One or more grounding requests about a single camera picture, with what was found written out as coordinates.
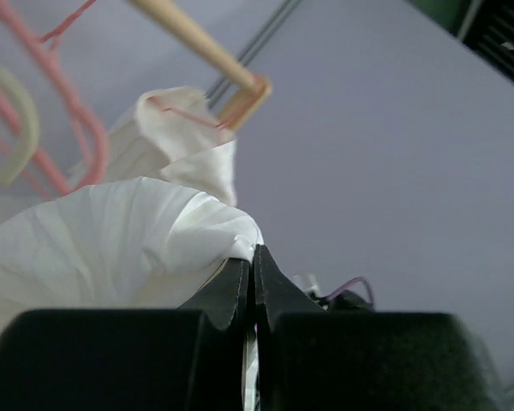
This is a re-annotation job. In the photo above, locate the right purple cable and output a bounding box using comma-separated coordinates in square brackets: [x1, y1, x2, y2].
[327, 276, 376, 306]

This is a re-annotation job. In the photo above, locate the cream white garment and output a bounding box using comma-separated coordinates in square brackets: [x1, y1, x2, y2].
[84, 86, 237, 206]

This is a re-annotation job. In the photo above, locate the wooden clothes rack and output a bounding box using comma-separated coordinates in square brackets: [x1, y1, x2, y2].
[131, 0, 272, 132]

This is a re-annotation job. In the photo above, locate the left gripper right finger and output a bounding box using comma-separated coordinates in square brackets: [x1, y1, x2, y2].
[254, 246, 504, 410]

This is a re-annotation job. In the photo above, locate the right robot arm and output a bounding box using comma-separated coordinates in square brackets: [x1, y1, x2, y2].
[291, 274, 375, 313]

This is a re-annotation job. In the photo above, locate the white pleated blouse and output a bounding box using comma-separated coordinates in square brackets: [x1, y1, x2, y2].
[0, 177, 263, 334]

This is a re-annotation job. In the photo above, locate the white wooden hanger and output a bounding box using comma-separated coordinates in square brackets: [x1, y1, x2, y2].
[0, 65, 40, 186]

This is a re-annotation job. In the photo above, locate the pink wire hanger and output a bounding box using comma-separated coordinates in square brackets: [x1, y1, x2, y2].
[39, 0, 95, 43]

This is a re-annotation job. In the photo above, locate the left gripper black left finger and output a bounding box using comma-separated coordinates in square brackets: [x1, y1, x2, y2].
[0, 259, 249, 410]

